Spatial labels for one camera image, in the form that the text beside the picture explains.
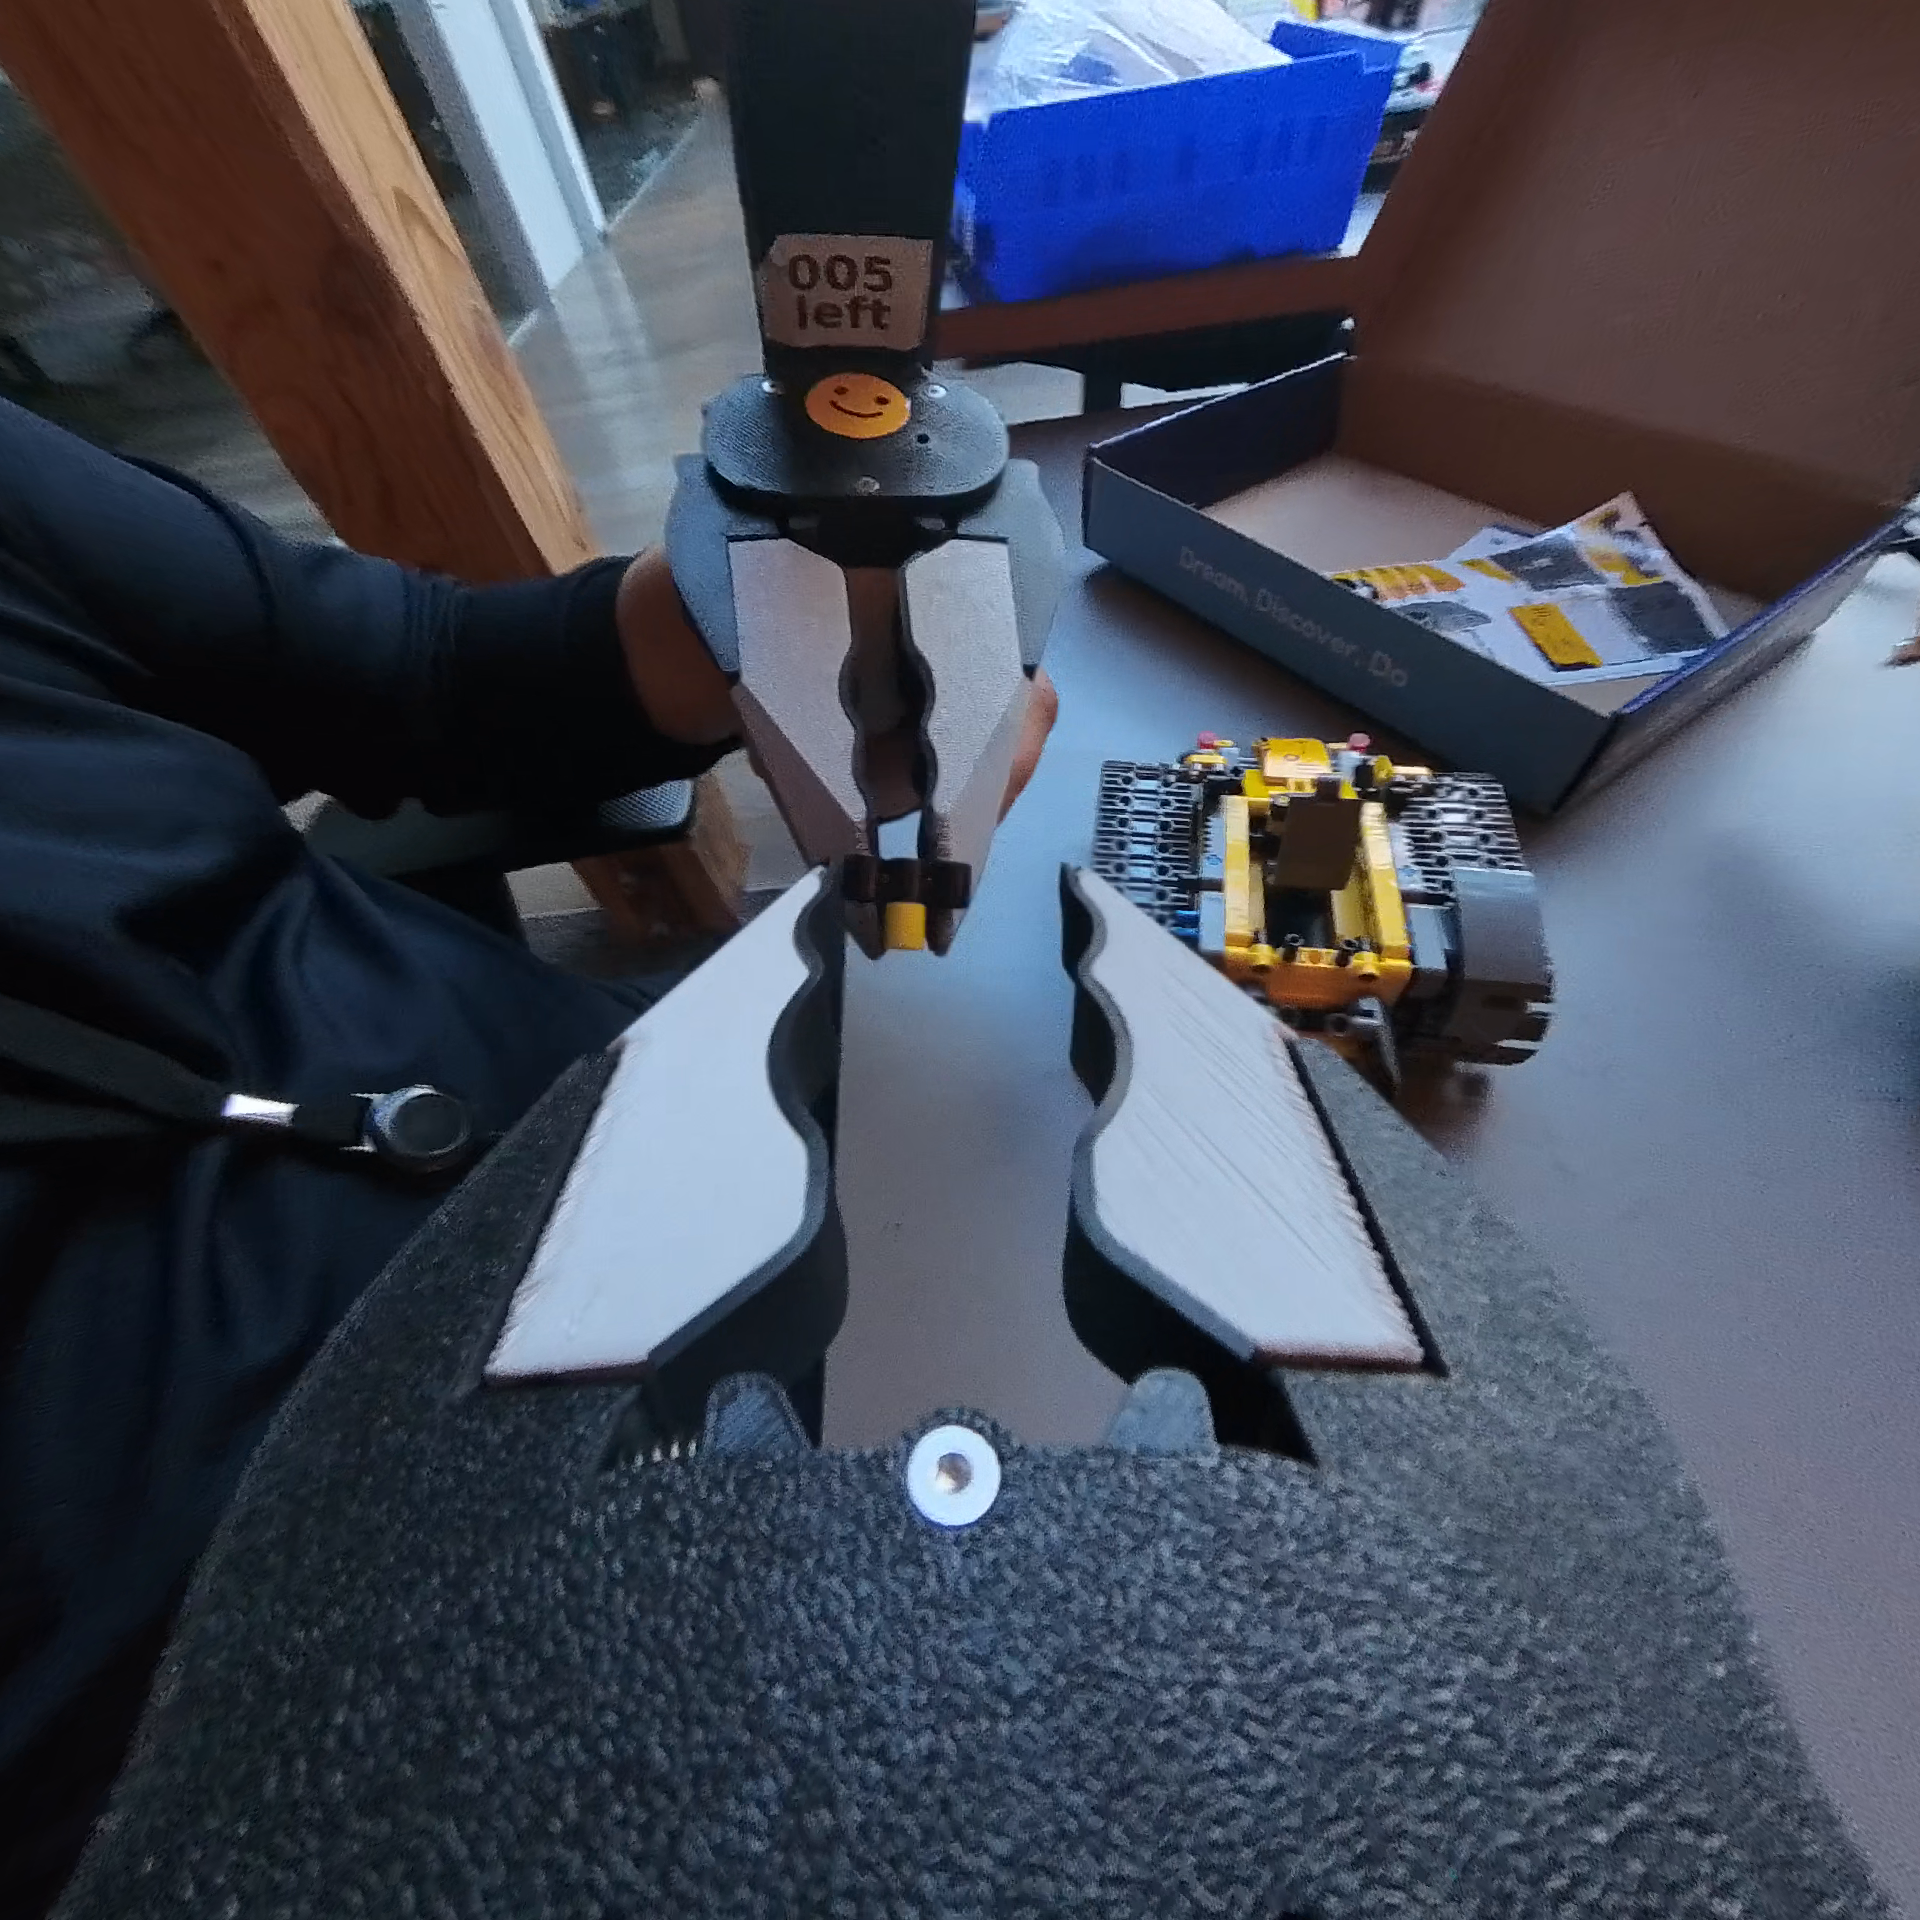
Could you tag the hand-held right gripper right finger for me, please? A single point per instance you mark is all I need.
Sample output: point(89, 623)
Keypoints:
point(1248, 1199)

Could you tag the white plastic bag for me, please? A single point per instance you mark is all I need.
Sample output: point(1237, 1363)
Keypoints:
point(1111, 44)

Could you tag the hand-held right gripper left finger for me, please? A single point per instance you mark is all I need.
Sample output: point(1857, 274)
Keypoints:
point(675, 1199)

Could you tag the person's dark blue jacket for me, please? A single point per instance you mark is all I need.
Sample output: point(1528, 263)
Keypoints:
point(150, 1352)

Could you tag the person's left hand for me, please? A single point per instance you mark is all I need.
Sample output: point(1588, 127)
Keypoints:
point(675, 674)

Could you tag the wooden post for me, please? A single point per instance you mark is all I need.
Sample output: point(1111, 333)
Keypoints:
point(301, 243)

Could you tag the printed booklet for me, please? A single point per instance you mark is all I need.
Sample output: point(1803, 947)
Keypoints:
point(1532, 592)

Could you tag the wooden table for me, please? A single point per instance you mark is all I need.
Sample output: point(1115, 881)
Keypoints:
point(1144, 304)

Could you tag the person's left forearm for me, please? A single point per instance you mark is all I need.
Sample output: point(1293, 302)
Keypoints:
point(333, 646)

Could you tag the grey desk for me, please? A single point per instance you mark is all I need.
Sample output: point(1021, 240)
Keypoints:
point(1679, 1199)

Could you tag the small yellow black toy piece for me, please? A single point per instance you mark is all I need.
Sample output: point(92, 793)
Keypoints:
point(900, 910)

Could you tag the yellow grey toy bulldozer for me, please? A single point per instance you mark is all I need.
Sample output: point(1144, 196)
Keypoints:
point(1323, 868)

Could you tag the navy box base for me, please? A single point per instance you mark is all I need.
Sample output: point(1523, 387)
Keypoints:
point(1323, 602)

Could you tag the blue plastic bin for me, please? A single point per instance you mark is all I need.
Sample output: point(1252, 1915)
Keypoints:
point(1169, 166)

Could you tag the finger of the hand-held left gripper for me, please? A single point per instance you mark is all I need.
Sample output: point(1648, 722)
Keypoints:
point(797, 674)
point(974, 661)

